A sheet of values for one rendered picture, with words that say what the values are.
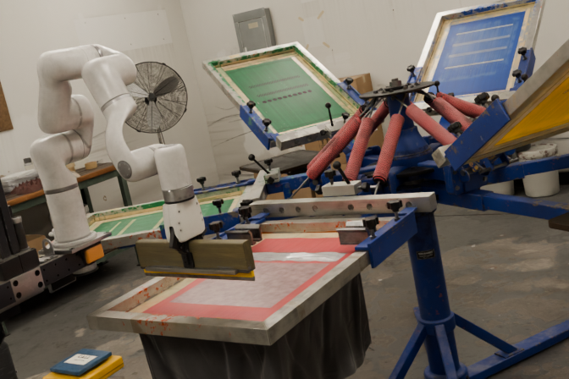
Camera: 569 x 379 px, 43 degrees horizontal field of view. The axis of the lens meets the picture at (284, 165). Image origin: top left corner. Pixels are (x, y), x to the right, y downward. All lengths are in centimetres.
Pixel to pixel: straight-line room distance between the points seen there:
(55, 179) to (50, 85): 28
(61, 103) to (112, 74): 23
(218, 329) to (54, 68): 78
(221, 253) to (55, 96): 64
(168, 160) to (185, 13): 602
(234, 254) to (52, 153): 64
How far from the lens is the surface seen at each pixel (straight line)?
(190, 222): 177
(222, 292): 197
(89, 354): 175
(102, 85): 184
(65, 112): 204
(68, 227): 211
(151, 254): 189
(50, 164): 208
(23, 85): 624
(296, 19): 689
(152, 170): 178
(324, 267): 198
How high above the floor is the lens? 158
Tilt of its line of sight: 10 degrees down
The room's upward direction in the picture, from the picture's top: 12 degrees counter-clockwise
